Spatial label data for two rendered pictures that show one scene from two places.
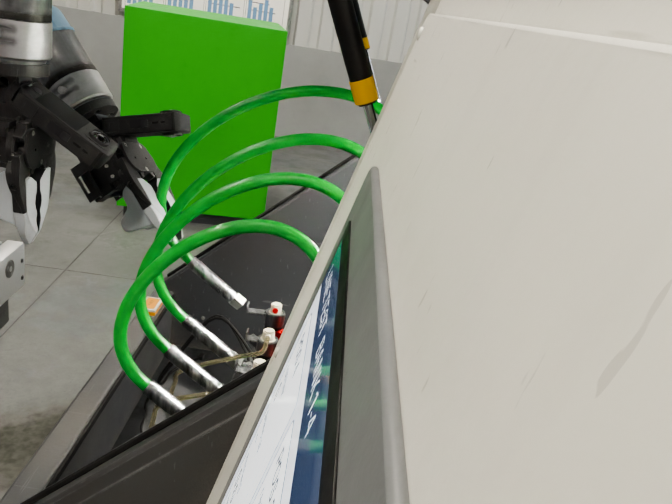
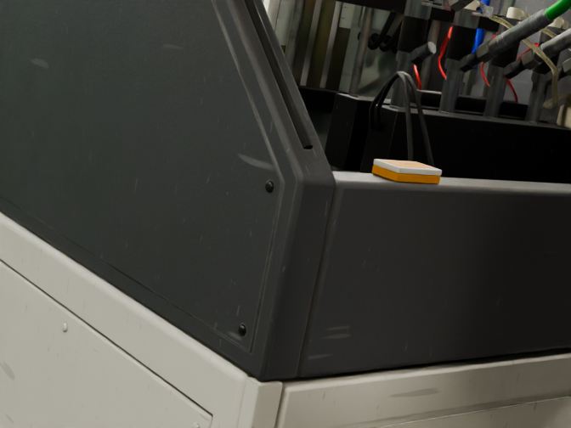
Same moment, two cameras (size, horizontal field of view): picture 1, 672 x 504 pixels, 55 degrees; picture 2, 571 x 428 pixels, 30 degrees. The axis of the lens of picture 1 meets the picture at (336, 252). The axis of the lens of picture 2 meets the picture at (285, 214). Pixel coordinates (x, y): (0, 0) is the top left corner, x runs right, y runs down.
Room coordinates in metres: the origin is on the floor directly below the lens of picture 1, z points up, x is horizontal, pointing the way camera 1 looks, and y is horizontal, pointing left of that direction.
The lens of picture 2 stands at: (1.67, 0.92, 1.08)
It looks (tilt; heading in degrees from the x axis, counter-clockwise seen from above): 12 degrees down; 230
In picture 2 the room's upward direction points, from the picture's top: 11 degrees clockwise
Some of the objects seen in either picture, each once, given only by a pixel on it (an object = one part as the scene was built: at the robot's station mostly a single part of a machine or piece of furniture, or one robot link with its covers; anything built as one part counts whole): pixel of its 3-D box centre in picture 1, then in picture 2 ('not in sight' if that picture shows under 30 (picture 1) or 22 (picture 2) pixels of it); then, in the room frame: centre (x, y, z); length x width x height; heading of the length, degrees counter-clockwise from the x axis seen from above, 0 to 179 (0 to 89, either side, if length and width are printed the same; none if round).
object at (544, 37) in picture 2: not in sight; (540, 112); (0.60, 0.08, 0.99); 0.05 x 0.03 x 0.21; 91
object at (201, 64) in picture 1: (201, 114); not in sight; (4.45, 1.07, 0.65); 0.95 x 0.86 x 1.30; 102
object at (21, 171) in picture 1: (21, 174); not in sight; (0.69, 0.36, 1.29); 0.05 x 0.02 x 0.09; 1
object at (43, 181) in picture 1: (20, 200); not in sight; (0.73, 0.38, 1.24); 0.06 x 0.03 x 0.09; 91
